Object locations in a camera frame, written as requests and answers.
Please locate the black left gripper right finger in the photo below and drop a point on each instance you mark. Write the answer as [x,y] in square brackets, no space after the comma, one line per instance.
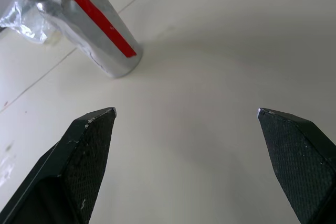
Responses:
[299,166]

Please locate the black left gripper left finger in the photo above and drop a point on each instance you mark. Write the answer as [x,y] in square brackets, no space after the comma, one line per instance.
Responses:
[78,166]

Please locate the silver bottle with red stripe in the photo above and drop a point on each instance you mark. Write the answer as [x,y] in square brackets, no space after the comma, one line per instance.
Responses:
[94,32]

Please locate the clear plastic wrap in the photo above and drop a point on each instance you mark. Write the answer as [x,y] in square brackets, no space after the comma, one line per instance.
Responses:
[23,22]

